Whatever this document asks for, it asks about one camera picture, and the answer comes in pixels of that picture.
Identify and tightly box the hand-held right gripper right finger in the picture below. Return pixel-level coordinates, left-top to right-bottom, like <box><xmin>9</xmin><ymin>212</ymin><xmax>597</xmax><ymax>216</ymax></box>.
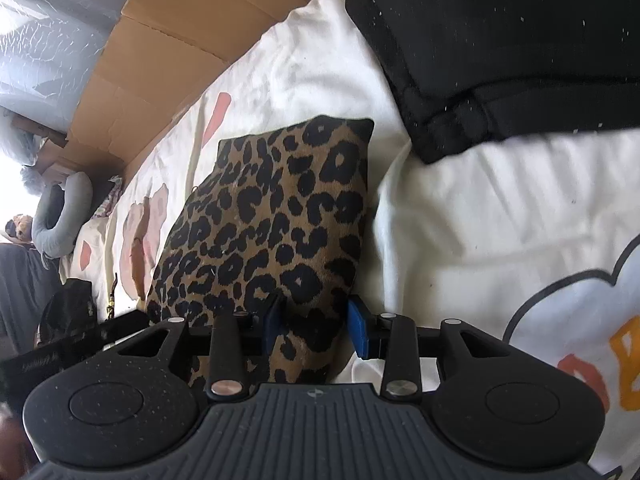
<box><xmin>347</xmin><ymin>296</ymin><xmax>507</xmax><ymax>401</ymax></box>

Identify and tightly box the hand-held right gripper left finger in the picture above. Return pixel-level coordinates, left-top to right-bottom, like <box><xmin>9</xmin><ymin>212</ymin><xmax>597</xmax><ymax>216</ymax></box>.
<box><xmin>115</xmin><ymin>294</ymin><xmax>287</xmax><ymax>402</ymax></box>

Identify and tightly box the leopard print skirt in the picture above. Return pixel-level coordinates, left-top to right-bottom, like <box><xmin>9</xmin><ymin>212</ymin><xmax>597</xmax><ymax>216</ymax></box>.
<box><xmin>145</xmin><ymin>115</ymin><xmax>376</xmax><ymax>386</ymax></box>

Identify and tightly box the black cloth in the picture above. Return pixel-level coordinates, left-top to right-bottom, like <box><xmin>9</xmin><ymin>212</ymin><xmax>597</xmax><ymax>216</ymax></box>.
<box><xmin>39</xmin><ymin>279</ymin><xmax>98</xmax><ymax>346</ymax></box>

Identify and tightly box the dark grey pillow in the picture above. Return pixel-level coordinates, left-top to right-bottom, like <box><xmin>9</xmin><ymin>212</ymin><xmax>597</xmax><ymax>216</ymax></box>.
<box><xmin>0</xmin><ymin>242</ymin><xmax>63</xmax><ymax>356</ymax></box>

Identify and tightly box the teddy bear plush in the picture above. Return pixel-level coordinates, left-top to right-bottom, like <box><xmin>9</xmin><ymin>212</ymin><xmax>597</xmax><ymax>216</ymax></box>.
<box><xmin>4</xmin><ymin>214</ymin><xmax>35</xmax><ymax>245</ymax></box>

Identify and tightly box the grey neck pillow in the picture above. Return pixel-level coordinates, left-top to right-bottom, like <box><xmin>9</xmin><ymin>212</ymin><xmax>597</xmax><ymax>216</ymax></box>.
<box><xmin>31</xmin><ymin>171</ymin><xmax>95</xmax><ymax>261</ymax></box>

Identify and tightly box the small patterned cloth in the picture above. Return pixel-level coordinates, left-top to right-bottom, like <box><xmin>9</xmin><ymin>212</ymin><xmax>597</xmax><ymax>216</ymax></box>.
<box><xmin>92</xmin><ymin>176</ymin><xmax>123</xmax><ymax>218</ymax></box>

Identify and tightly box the bear print bed sheet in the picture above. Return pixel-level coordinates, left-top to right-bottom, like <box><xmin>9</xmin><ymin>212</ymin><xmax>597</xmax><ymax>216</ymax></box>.
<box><xmin>57</xmin><ymin>0</ymin><xmax>640</xmax><ymax>480</ymax></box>

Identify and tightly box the small cardboard box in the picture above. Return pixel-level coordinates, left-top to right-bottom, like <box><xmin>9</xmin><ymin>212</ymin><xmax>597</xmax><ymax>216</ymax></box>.
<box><xmin>12</xmin><ymin>112</ymin><xmax>76</xmax><ymax>181</ymax></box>

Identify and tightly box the white pillow in plastic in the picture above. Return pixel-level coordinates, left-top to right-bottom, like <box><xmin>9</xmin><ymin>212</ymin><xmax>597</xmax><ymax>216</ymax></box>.
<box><xmin>0</xmin><ymin>107</ymin><xmax>46</xmax><ymax>196</ymax></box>

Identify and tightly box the flattened cardboard sheet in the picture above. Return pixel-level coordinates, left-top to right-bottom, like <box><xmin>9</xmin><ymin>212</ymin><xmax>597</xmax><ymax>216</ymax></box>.
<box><xmin>65</xmin><ymin>0</ymin><xmax>341</xmax><ymax>181</ymax></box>

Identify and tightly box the black folded garment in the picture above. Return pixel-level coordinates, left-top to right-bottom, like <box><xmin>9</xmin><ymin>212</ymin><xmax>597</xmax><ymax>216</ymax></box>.
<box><xmin>345</xmin><ymin>0</ymin><xmax>640</xmax><ymax>165</ymax></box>

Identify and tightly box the braided cord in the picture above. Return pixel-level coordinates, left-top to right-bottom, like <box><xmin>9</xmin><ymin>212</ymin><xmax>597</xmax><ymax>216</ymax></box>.
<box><xmin>106</xmin><ymin>272</ymin><xmax>121</xmax><ymax>321</ymax></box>

